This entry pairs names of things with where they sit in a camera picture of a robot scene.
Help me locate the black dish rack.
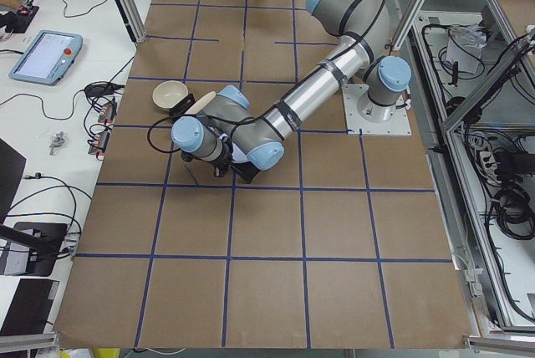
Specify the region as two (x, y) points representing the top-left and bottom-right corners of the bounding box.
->
(169, 94), (260, 183)

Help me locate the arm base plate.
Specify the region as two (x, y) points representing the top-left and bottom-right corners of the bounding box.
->
(342, 84), (412, 136)

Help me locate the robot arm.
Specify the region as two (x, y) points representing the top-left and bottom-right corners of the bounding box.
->
(171, 0), (411, 182)

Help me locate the cream bowl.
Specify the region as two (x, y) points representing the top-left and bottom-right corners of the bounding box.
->
(152, 80), (189, 111)

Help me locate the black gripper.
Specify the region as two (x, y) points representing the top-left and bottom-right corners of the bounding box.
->
(211, 142), (233, 178)

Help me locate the cream plate in rack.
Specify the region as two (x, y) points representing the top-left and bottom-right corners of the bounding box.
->
(185, 91), (217, 115)

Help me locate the left teach pendant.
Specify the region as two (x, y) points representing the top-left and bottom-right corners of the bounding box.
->
(8, 30), (84, 85)

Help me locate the blue plate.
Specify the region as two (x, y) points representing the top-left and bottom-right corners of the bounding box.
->
(219, 133), (248, 164)

